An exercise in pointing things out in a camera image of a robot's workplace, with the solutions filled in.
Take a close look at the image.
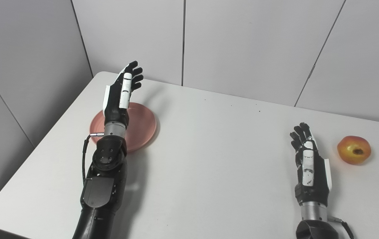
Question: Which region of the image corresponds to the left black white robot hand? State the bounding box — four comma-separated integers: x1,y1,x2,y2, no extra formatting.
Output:
102,61,144,128

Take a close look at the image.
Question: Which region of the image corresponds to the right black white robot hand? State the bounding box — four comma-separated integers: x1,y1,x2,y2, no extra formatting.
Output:
290,122,332,207

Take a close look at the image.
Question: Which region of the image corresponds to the pink round plate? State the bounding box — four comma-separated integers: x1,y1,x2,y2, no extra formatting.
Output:
90,102,158,153

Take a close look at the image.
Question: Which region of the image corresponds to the red yellow apple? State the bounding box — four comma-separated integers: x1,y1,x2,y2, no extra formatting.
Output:
337,136,372,165

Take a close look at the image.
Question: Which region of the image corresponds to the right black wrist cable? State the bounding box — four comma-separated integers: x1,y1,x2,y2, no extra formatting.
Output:
328,216,355,239

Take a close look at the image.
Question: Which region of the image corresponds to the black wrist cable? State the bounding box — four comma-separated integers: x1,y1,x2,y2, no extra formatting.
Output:
328,216,355,239
82,132,105,185

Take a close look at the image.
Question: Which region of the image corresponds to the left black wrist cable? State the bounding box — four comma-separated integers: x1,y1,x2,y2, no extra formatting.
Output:
82,132,105,185

